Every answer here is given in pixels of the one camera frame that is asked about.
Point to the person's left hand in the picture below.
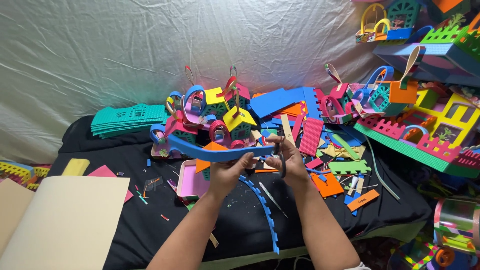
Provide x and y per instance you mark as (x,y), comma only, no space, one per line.
(225,176)

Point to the person's right hand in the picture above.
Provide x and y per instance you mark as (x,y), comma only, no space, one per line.
(294,168)

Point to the black scissors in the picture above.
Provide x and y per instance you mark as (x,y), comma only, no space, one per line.
(282,168)

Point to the curved blue foam strip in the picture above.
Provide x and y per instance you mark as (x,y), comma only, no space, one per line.
(210,153)

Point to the orange foam triangle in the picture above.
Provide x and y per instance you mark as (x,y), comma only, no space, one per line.
(202,164)

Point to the pink foam tray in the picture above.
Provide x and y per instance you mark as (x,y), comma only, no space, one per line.
(190,182)

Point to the pink textured foam rectangle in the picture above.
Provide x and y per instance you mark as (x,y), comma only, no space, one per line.
(311,137)

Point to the orange foam square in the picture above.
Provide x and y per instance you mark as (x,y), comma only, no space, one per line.
(327,185)

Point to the silver glitter strip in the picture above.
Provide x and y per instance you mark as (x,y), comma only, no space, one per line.
(272,198)

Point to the beige foam strip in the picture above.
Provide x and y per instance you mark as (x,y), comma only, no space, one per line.
(287,129)

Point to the black cloth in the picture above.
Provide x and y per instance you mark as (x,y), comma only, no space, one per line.
(240,225)

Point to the blue toothed foam strip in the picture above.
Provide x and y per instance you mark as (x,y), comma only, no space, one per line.
(267,213)

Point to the green puzzle-edged foam piece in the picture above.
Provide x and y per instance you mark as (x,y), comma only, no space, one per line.
(348,167)

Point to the heap of small foam houses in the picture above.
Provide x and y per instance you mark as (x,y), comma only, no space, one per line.
(215,108)

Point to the heap of blue foam sheets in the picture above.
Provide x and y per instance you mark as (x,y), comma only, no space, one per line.
(273,101)

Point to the clear plastic scrap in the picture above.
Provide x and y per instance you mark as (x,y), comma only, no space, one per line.
(153,183)

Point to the orange foam label strip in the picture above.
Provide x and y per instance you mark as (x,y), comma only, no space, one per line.
(363,200)

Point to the long green foam strip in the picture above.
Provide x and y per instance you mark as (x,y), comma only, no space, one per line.
(378,172)

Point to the cluster of foam baskets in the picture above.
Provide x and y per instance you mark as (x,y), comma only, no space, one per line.
(375,97)

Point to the stack of teal foam sheets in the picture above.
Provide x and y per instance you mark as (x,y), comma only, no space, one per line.
(127,118)

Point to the pink foam sheet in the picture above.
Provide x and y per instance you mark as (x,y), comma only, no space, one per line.
(100,171)

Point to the yellow foam block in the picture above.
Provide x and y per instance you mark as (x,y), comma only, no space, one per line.
(76,167)

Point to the large foam house, green base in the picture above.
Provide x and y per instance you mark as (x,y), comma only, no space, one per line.
(442,123)

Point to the large cream foam sheet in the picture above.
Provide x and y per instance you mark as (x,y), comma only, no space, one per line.
(71,225)

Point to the colourful wheeled foam toy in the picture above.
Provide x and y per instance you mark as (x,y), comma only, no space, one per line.
(431,257)

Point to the shiny foil cylinder lantern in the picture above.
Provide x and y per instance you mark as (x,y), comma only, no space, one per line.
(457,221)

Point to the heap of large foam crafts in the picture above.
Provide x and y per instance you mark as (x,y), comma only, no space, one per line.
(438,56)

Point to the yellow foam fence pieces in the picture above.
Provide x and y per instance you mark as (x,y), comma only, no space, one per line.
(18,170)

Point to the tan foam sheet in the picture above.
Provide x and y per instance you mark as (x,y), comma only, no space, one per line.
(13,202)

